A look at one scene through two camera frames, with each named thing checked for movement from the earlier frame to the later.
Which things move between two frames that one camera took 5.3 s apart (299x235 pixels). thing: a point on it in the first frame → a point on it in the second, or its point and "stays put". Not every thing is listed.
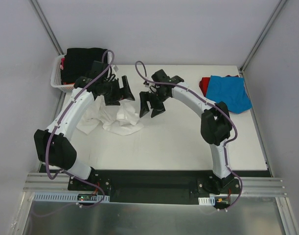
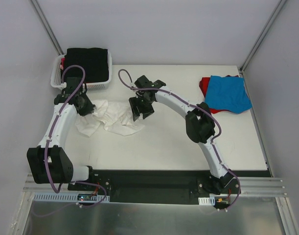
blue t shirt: [231, 90] stays put
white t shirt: [121, 119] stays put
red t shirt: [203, 83] stays put
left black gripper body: [117, 91] → [85, 107]
